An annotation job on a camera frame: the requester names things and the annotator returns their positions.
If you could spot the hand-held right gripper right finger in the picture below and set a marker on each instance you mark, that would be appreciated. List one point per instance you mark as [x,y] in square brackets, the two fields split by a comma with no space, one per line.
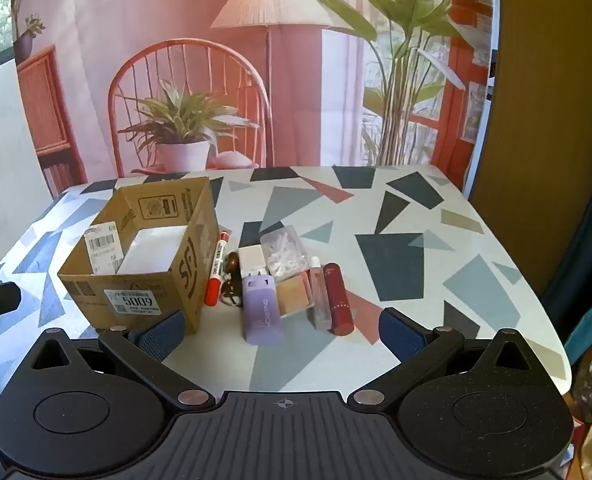
[400,334]

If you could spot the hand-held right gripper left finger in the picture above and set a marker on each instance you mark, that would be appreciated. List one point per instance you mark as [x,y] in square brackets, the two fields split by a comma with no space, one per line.
[163,334]

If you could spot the brown cardboard box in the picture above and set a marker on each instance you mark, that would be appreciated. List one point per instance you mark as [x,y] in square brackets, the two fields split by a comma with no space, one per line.
[186,270]

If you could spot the dark red box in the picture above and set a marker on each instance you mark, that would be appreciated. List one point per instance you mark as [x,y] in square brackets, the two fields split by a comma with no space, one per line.
[338,305]

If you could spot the red and white marker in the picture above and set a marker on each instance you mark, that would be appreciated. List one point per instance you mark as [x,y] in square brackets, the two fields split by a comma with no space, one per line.
[215,270]

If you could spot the clear lip gloss tube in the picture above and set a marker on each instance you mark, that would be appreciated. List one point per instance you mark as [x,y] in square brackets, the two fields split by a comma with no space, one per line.
[320,300]

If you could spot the purple bottle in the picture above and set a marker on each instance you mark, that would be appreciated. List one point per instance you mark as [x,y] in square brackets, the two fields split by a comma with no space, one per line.
[263,315]

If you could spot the tan compact case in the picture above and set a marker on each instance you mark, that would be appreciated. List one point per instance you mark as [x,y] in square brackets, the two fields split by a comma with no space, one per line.
[293,295]

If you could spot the white charger plug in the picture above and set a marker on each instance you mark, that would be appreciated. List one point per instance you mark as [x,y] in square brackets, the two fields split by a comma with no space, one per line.
[251,260]

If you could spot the clear plastic box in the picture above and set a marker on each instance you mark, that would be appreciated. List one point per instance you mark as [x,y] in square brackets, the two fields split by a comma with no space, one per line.
[283,252]

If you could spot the geometric patterned tablecloth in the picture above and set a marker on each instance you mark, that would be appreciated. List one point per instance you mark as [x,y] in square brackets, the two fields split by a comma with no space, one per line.
[425,260]

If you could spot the white marble-look panel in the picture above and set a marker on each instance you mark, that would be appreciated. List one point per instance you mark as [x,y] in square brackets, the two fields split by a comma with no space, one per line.
[1,185]

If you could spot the teal curtain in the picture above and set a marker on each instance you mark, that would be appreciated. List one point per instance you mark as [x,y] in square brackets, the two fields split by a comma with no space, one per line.
[575,260]

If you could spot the printed wall backdrop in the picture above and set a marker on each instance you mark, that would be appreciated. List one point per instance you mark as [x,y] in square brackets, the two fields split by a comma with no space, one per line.
[296,110]

